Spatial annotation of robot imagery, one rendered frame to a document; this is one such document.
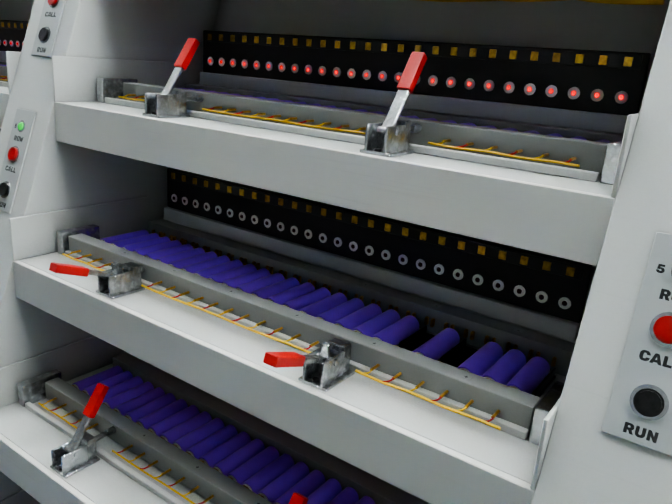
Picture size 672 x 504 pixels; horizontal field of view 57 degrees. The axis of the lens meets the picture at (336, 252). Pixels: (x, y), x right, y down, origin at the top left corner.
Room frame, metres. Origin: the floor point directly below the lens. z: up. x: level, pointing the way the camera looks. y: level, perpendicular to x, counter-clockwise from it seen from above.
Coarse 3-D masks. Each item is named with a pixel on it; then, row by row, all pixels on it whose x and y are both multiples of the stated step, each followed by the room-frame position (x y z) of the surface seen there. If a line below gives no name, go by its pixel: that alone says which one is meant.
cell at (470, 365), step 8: (488, 344) 0.53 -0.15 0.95; (496, 344) 0.54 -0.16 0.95; (480, 352) 0.52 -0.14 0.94; (488, 352) 0.52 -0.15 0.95; (496, 352) 0.53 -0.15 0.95; (472, 360) 0.50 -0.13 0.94; (480, 360) 0.51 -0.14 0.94; (488, 360) 0.51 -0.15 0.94; (496, 360) 0.52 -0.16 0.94; (464, 368) 0.49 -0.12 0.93; (472, 368) 0.49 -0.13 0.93; (480, 368) 0.50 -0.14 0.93; (488, 368) 0.51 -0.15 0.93
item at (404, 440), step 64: (64, 256) 0.73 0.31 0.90; (320, 256) 0.69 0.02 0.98; (64, 320) 0.66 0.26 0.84; (128, 320) 0.60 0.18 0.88; (192, 320) 0.58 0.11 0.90; (512, 320) 0.57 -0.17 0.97; (192, 384) 0.56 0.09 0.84; (256, 384) 0.51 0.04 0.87; (320, 448) 0.48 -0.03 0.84; (384, 448) 0.44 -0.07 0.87; (448, 448) 0.42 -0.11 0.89; (512, 448) 0.42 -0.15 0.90
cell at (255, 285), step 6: (270, 276) 0.66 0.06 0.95; (276, 276) 0.66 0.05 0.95; (282, 276) 0.67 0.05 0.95; (252, 282) 0.64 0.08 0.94; (258, 282) 0.64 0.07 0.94; (264, 282) 0.64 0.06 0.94; (270, 282) 0.65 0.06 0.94; (276, 282) 0.66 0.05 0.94; (240, 288) 0.62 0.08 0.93; (246, 288) 0.62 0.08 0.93; (252, 288) 0.63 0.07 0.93; (258, 288) 0.63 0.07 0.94
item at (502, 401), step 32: (96, 256) 0.70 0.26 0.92; (128, 256) 0.68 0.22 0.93; (192, 288) 0.62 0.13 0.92; (224, 288) 0.60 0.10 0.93; (256, 320) 0.57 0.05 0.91; (288, 320) 0.55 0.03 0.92; (320, 320) 0.55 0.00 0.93; (352, 352) 0.51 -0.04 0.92; (384, 352) 0.50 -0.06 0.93; (384, 384) 0.48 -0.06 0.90; (416, 384) 0.48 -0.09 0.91; (448, 384) 0.47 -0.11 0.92; (480, 384) 0.46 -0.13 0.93; (512, 416) 0.44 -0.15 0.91
